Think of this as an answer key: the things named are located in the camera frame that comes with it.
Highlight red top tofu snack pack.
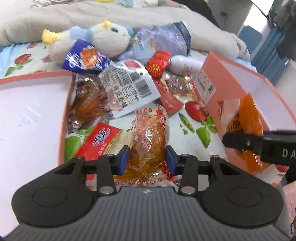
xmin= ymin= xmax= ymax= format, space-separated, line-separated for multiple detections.
xmin=75 ymin=105 xmax=172 ymax=188

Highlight orange snack pack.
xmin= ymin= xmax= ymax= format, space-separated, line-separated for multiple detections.
xmin=218 ymin=94 xmax=264 ymax=174

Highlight red sachet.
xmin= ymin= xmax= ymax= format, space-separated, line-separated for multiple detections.
xmin=152 ymin=77 xmax=183 ymax=114

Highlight white label dark snack pack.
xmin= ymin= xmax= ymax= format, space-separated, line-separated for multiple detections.
xmin=67 ymin=59 xmax=161 ymax=132

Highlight small red foil packet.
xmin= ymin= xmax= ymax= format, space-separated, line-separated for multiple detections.
xmin=145 ymin=50 xmax=171 ymax=77

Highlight blue white snack bag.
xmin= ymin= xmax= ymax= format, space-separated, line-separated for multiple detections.
xmin=62 ymin=40 xmax=113 ymax=75

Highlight red brown strip snack pack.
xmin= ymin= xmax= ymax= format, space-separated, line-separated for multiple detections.
xmin=161 ymin=74 xmax=201 ymax=101

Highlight floral bed sheet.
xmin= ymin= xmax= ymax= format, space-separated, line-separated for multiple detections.
xmin=0 ymin=41 xmax=296 ymax=193

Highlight pink cardboard box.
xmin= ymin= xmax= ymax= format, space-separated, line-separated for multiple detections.
xmin=197 ymin=52 xmax=295 ymax=174

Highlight blue curtain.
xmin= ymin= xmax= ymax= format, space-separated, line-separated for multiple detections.
xmin=251 ymin=27 xmax=289 ymax=85

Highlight pink box lid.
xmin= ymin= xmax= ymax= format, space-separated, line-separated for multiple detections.
xmin=1 ymin=70 xmax=73 ymax=237

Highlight white lotion bottle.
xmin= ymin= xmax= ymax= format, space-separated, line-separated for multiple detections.
xmin=168 ymin=55 xmax=205 ymax=76

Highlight blue chair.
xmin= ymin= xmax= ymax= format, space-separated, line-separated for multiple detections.
xmin=238 ymin=26 xmax=263 ymax=55

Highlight white blue plush duck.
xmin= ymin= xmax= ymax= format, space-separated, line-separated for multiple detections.
xmin=42 ymin=20 xmax=134 ymax=64

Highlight facial tissue pack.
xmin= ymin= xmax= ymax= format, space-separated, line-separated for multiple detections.
xmin=117 ymin=22 xmax=191 ymax=64

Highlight hanging clothes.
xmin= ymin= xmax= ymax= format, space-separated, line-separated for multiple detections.
xmin=274 ymin=1 xmax=295 ymax=62

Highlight white wardrobe shelf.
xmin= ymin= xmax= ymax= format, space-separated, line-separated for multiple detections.
xmin=208 ymin=0 xmax=276 ymax=35

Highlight black clothing pile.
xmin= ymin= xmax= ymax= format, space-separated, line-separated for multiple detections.
xmin=175 ymin=0 xmax=220 ymax=28

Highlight grey duvet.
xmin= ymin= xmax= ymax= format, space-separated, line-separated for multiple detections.
xmin=1 ymin=1 xmax=250 ymax=60

